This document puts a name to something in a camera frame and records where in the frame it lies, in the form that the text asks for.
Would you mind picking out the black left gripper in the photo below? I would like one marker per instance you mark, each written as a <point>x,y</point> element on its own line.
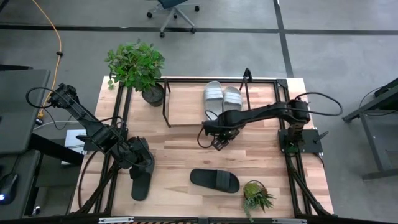
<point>136,154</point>

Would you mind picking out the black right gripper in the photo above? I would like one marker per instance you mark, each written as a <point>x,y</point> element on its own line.
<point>220,129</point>

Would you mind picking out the black slide sandal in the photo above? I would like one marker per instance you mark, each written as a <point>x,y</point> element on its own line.
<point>205,179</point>
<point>141,189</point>

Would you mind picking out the grey striped slide sandal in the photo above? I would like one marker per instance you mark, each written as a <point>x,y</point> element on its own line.
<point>214,99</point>
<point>232,99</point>

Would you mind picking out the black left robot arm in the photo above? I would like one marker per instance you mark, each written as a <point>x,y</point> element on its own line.
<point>81,113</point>

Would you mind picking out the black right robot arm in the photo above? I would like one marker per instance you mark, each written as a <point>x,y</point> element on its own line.
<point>264,113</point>

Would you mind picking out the small potted succulent plant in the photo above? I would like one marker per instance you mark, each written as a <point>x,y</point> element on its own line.
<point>253,193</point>

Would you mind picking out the white box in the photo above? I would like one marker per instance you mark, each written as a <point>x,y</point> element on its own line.
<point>73,140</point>

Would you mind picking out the large leafy potted plant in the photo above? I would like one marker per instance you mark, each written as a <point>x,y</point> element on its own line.
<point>136,65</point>

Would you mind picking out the dark side desk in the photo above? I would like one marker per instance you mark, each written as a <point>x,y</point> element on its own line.
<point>18,124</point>

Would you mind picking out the office swivel chair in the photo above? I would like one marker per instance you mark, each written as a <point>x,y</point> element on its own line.
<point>171,3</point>

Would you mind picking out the black computer mouse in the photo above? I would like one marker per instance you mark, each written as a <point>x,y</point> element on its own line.
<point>7,186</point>

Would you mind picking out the dark metal stand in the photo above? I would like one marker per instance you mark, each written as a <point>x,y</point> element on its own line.
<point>373,146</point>

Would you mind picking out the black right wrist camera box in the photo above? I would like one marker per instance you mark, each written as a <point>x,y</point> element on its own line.
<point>219,144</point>

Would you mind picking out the wooden shelf with black frame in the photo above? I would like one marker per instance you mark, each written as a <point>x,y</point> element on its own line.
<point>186,105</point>

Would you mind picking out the silver metal bracket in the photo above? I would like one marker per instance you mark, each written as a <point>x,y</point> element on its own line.
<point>115,220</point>
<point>289,221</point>

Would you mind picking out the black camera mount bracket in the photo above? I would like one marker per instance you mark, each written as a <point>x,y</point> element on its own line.
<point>247,74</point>

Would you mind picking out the black metal table frame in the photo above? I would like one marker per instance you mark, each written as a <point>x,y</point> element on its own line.
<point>117,102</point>

